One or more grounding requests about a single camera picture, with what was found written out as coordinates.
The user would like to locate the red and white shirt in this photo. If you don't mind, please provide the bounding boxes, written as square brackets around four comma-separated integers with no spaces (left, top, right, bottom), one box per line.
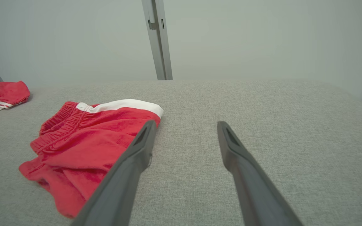
[0,81,30,119]

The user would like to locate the red shorts with white stripe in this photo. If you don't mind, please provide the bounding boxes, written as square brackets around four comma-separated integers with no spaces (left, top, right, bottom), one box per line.
[19,99,164,219]

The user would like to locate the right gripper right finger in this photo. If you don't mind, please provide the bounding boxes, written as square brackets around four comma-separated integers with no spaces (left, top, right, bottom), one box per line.
[217,121,304,226]

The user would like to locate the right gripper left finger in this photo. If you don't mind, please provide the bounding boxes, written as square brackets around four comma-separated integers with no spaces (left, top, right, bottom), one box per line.
[70,120,157,226]

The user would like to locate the grey metal partition post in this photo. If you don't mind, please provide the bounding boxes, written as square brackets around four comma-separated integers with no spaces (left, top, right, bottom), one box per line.
[141,0,173,81]

